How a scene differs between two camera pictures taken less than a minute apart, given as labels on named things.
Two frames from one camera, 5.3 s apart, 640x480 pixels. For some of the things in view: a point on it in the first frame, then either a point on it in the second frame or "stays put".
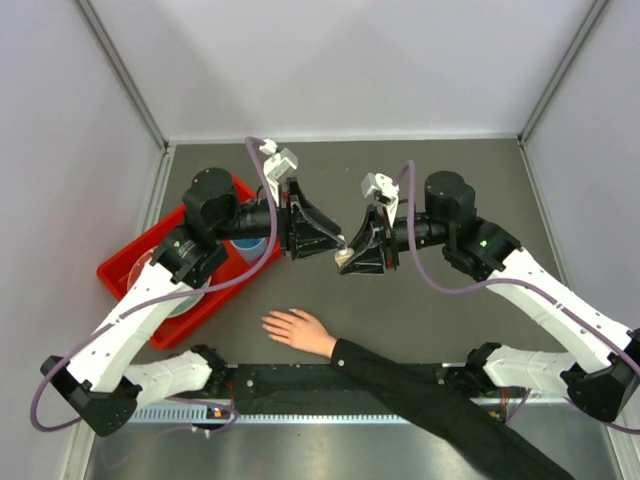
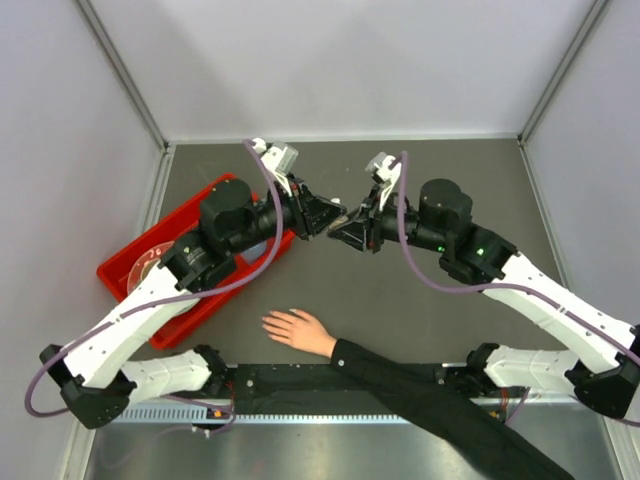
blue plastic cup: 251,249 stays put
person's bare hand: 299,330 stays put
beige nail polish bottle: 341,260 to 339,221
